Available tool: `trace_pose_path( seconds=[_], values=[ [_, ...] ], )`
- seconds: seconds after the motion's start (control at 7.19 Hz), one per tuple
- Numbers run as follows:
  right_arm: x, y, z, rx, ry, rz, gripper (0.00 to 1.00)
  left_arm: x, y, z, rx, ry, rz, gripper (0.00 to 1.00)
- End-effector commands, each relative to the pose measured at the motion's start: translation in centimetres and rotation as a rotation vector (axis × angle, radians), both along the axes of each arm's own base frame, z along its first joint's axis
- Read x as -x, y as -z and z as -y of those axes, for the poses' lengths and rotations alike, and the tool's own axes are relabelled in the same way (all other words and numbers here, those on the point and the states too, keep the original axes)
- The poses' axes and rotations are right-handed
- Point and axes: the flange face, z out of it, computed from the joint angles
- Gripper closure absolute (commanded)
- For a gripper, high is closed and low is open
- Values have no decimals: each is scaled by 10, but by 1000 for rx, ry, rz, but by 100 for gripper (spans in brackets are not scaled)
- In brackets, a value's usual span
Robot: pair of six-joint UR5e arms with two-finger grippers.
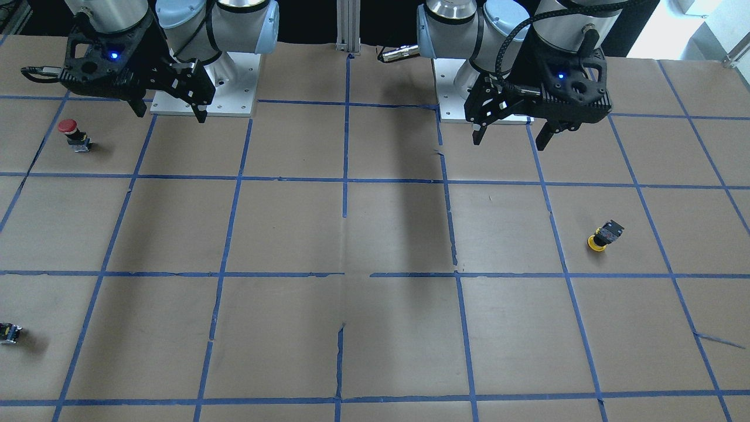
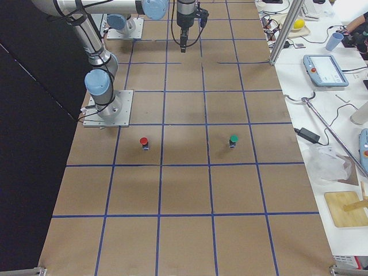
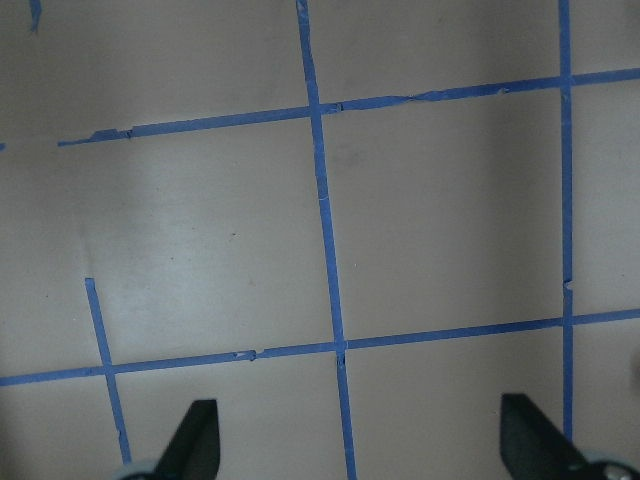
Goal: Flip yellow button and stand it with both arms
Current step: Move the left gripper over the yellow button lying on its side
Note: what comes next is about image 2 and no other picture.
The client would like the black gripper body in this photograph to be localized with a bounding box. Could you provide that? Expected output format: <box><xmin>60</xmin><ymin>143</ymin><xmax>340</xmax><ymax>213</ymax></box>
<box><xmin>177</xmin><ymin>0</ymin><xmax>196</xmax><ymax>29</ymax></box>

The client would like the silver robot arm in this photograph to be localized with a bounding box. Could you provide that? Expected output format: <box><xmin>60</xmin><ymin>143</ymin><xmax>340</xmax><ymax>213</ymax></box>
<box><xmin>106</xmin><ymin>14</ymin><xmax>136</xmax><ymax>36</ymax></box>
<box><xmin>32</xmin><ymin>1</ymin><xmax>168</xmax><ymax>120</ymax></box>

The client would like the red push button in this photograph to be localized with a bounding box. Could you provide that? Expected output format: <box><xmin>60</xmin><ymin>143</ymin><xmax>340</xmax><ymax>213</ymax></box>
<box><xmin>139</xmin><ymin>137</ymin><xmax>150</xmax><ymax>151</ymax></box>

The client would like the green push button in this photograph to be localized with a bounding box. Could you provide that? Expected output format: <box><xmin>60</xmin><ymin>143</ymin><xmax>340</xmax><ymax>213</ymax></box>
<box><xmin>229</xmin><ymin>135</ymin><xmax>239</xmax><ymax>148</ymax></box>

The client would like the beige tray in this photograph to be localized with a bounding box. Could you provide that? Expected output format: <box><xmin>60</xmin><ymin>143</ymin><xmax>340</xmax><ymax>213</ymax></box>
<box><xmin>271</xmin><ymin>14</ymin><xmax>310</xmax><ymax>39</ymax></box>

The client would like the yellow lemon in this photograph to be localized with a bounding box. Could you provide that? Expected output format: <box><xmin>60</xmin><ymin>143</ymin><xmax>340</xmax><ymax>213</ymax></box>
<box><xmin>292</xmin><ymin>18</ymin><xmax>305</xmax><ymax>31</ymax></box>

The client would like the silver metal rod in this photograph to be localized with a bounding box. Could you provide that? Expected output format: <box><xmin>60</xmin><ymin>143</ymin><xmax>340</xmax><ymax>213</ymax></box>
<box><xmin>284</xmin><ymin>93</ymin><xmax>367</xmax><ymax>178</ymax></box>

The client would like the blue teach pendant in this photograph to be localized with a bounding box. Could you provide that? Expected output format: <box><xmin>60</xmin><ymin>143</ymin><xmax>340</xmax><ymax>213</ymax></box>
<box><xmin>359</xmin><ymin>128</ymin><xmax>368</xmax><ymax>171</ymax></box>
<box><xmin>302</xmin><ymin>55</ymin><xmax>349</xmax><ymax>87</ymax></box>

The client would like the blue plastic cup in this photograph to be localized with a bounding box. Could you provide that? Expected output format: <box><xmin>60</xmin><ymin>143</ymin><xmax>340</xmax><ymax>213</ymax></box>
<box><xmin>325</xmin><ymin>32</ymin><xmax>344</xmax><ymax>51</ymax></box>

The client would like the black power adapter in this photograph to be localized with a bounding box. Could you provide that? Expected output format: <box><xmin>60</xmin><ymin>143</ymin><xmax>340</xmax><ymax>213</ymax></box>
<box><xmin>294</xmin><ymin>128</ymin><xmax>320</xmax><ymax>144</ymax></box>

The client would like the clear plastic bag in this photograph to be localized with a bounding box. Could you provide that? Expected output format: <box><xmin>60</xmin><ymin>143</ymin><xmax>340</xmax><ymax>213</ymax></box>
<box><xmin>302</xmin><ymin>145</ymin><xmax>358</xmax><ymax>186</ymax></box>

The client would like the white cylinder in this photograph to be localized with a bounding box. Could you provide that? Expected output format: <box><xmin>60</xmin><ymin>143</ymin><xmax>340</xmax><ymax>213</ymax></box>
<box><xmin>350</xmin><ymin>106</ymin><xmax>368</xmax><ymax>125</ymax></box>

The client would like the wooden cutting board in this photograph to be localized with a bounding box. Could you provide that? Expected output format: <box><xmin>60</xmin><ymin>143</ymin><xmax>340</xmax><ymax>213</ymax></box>
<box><xmin>324</xmin><ymin>191</ymin><xmax>367</xmax><ymax>228</ymax></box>

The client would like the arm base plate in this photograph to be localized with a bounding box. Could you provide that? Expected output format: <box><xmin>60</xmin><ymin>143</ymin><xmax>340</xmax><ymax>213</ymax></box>
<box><xmin>83</xmin><ymin>90</ymin><xmax>133</xmax><ymax>127</ymax></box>
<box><xmin>107</xmin><ymin>14</ymin><xmax>144</xmax><ymax>40</ymax></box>

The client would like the aluminium frame post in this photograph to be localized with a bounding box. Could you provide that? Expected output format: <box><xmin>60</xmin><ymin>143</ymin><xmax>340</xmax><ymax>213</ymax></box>
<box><xmin>269</xmin><ymin>0</ymin><xmax>304</xmax><ymax>66</ymax></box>

